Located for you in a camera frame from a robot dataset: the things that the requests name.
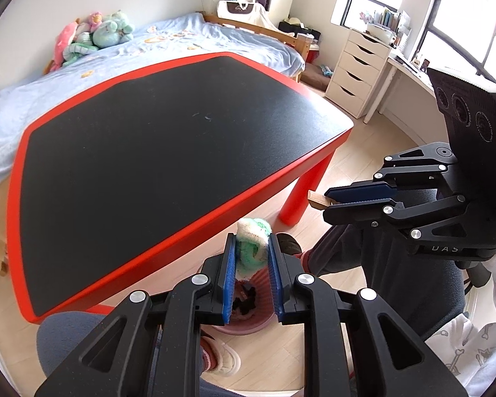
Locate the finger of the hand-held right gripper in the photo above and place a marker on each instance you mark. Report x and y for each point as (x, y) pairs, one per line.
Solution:
(355, 214)
(359, 192)

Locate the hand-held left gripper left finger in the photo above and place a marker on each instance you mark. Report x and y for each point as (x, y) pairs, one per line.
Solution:
(230, 281)

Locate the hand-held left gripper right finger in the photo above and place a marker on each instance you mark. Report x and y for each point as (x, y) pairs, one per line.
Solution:
(277, 285)

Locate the long red printed box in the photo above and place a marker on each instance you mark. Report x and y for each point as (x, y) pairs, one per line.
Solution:
(242, 295)

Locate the notched wooden strip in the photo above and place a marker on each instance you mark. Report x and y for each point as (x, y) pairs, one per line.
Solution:
(317, 199)

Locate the green and white sock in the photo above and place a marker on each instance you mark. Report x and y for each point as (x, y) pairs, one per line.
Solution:
(252, 240)

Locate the pink plastic waste bin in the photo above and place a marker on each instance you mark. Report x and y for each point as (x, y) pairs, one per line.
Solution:
(252, 327)

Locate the person's right foot in slipper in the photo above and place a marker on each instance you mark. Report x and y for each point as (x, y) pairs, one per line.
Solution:
(289, 246)

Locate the person's right leg grey trousers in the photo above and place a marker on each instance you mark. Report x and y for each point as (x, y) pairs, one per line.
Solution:
(396, 281)

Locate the person's leg grey trousers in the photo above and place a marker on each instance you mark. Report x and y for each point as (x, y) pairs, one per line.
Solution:
(396, 281)
(70, 339)

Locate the white desk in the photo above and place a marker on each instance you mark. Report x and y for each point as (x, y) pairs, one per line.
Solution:
(405, 75)

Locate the white drawer unit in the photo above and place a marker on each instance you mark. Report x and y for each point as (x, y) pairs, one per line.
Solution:
(355, 74)

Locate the brown floor mat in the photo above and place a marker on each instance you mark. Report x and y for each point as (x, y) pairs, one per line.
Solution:
(312, 78)

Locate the red storage box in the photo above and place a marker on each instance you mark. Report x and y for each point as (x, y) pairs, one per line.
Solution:
(312, 56)

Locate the row of books and stationery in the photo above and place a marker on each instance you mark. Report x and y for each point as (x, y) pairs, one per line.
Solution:
(386, 18)

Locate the black table with red edge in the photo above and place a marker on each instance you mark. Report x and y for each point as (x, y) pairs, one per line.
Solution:
(148, 132)

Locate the person's left leg grey trousers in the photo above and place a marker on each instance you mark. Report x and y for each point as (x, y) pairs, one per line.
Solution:
(70, 339)

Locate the black bag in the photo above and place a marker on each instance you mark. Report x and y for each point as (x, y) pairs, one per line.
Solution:
(299, 32)

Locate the straw hat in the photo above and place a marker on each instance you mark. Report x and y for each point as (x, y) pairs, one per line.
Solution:
(293, 20)

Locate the white printed pajama top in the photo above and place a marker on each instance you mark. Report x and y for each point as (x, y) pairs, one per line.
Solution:
(479, 359)

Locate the small black box on shelf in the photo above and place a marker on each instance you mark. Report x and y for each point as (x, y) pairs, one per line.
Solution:
(263, 1)

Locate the white tote bag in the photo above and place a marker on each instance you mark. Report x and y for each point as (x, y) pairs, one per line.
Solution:
(239, 12)

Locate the green striped plush toy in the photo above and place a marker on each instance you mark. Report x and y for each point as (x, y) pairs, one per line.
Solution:
(80, 48)

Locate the teal bear plush toy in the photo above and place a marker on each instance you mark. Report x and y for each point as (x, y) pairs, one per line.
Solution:
(109, 29)

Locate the pink plush toy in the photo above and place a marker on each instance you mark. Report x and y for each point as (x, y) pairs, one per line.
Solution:
(64, 39)

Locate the small pink yellow doll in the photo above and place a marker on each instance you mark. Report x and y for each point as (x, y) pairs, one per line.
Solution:
(95, 18)

